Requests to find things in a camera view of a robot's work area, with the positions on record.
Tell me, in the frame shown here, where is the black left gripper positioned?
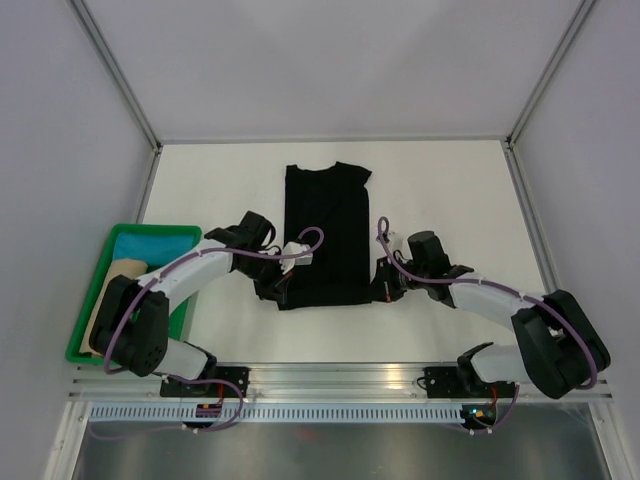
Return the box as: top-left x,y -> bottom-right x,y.
236,251 -> 295,305

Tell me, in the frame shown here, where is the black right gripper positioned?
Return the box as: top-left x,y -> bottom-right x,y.
362,254 -> 428,303

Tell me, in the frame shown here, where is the black t shirt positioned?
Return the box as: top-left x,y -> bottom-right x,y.
279,162 -> 372,311

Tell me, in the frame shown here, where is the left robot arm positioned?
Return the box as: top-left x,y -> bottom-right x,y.
88,211 -> 293,396

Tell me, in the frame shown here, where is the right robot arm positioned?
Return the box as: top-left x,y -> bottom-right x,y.
371,230 -> 611,399

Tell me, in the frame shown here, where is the green plastic tray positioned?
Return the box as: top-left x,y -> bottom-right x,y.
65,224 -> 202,366

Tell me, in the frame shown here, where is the rolled blue t shirt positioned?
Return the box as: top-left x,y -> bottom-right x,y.
112,233 -> 195,267

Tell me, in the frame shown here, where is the rolled beige t shirt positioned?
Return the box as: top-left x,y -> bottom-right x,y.
79,258 -> 148,357

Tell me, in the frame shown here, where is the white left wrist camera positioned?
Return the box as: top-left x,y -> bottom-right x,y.
279,242 -> 313,274

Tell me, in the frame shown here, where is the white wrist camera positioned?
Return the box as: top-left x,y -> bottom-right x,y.
376,229 -> 403,252
279,242 -> 313,274

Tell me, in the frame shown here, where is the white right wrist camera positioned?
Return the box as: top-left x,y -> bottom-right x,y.
376,229 -> 403,252

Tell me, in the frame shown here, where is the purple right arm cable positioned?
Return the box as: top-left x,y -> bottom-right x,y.
375,217 -> 599,391

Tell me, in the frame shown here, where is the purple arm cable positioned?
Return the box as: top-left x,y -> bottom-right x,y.
103,227 -> 326,376
375,217 -> 599,391

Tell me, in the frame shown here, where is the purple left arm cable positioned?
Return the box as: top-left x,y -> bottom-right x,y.
103,227 -> 326,376

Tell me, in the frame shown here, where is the aluminium mounting rail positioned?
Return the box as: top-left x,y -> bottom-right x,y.
69,362 -> 614,401

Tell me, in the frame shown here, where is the white slotted cable duct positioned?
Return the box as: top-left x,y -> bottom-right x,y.
89,402 -> 494,424

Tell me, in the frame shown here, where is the left aluminium frame post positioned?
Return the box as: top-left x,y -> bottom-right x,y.
67,0 -> 162,154

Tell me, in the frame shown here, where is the aluminium frame post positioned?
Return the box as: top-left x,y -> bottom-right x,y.
505,0 -> 599,150
67,0 -> 162,154

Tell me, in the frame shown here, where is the right aluminium frame post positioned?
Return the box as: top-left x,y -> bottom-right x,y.
505,0 -> 599,150

